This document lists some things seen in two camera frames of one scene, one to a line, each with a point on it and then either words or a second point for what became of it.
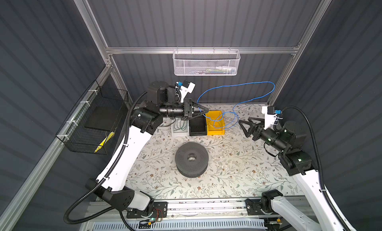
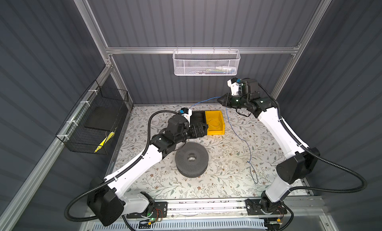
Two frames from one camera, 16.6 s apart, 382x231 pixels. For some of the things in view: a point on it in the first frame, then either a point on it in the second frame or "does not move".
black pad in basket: (103, 117) does not move
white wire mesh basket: (206, 62) does not move
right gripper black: (258, 129) -> (227, 97)
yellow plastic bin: (215, 123) does not move
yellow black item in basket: (111, 135) does not move
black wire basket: (100, 112) does not move
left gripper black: (188, 105) -> (200, 132)
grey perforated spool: (191, 169) does not move
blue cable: (235, 105) -> (235, 132)
